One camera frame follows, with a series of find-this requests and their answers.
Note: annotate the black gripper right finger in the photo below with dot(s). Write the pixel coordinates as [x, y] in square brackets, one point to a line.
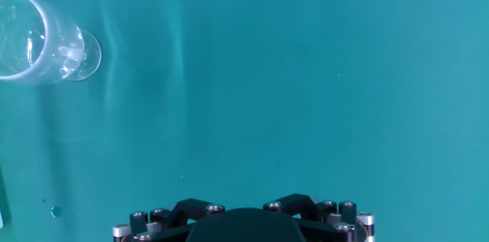
[324, 215]

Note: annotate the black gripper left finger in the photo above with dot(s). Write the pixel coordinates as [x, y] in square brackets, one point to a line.
[168, 219]

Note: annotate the clear wine glass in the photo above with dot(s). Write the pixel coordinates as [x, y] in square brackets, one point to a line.
[57, 43]

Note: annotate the green table mat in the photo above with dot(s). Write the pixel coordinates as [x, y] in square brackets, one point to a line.
[305, 81]

